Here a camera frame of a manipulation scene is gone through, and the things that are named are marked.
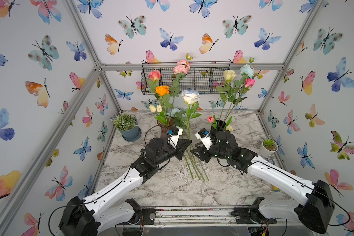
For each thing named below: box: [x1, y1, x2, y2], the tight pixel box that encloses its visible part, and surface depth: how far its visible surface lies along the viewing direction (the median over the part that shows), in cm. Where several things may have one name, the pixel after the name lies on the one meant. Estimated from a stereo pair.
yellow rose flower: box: [223, 69, 237, 82], surface depth 86 cm
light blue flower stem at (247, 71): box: [233, 56, 255, 105], surface depth 84 cm
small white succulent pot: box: [259, 138, 279, 157], surface depth 93 cm
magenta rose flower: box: [244, 78, 257, 89], surface depth 79 cm
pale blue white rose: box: [180, 89, 203, 154], surface depth 59 cm
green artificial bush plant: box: [109, 110, 139, 131], surface depth 94 cm
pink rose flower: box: [148, 69, 163, 82], surface depth 84 cm
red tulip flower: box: [206, 116, 215, 123], surface depth 79 cm
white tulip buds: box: [148, 104, 163, 113], surface depth 82 cm
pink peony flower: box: [173, 59, 192, 75], surface depth 80 cm
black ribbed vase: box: [210, 119, 227, 131], surface depth 93 cm
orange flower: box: [154, 85, 170, 96], surface depth 82 cm
